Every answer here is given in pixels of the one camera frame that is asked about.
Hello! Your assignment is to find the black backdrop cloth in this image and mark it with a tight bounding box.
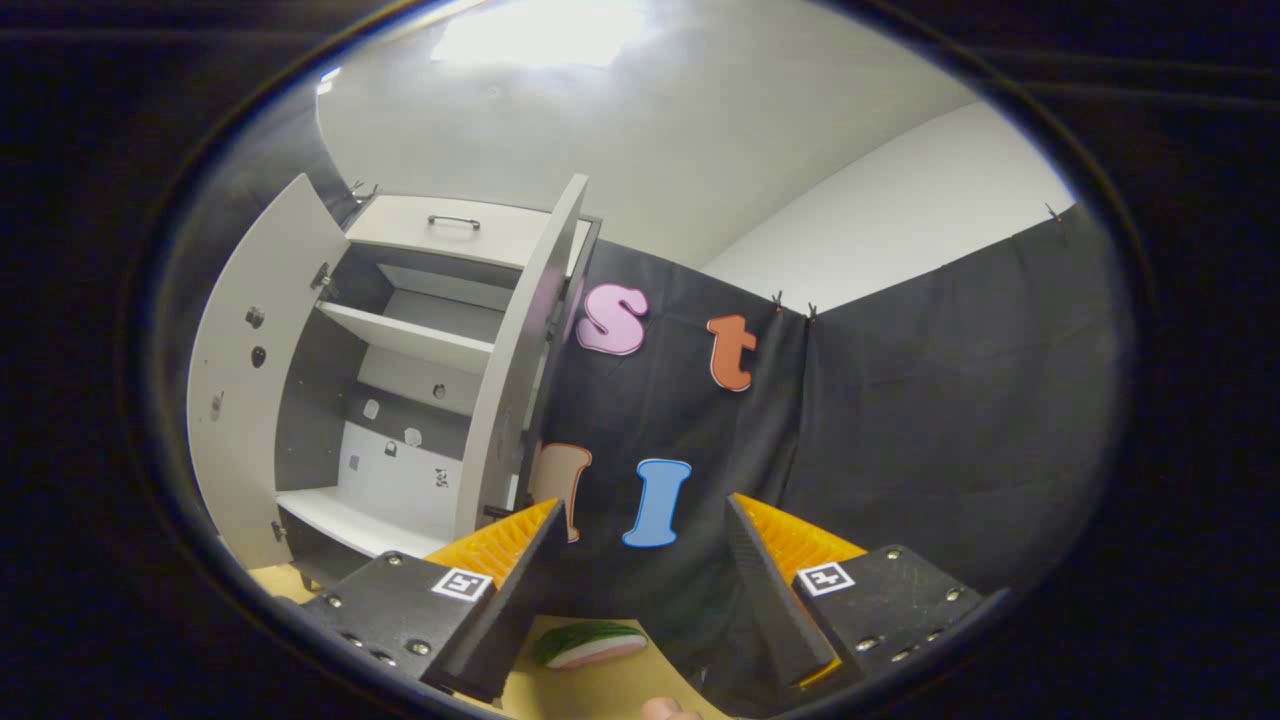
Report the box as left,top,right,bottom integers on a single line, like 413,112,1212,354
515,200,1136,717

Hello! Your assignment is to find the white cabinet door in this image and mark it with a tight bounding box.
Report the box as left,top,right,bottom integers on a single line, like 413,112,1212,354
455,173,591,541
187,173,351,571

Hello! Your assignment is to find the white grey cabinet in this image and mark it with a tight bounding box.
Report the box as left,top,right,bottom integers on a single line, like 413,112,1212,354
272,190,606,593

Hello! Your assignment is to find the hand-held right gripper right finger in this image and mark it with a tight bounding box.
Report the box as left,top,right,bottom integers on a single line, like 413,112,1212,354
725,492,1011,701

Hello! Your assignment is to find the white drawer front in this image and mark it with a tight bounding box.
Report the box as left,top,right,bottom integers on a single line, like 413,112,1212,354
345,195,596,273

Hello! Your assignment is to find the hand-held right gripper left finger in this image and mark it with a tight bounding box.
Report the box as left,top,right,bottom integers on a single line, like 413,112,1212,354
298,497,571,706

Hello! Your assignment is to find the white cabinet shelf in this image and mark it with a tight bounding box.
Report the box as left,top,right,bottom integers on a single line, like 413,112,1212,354
317,300,496,376

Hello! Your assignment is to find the watermelon slice toy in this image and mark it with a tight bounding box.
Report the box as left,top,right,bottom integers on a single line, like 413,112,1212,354
534,620,649,670

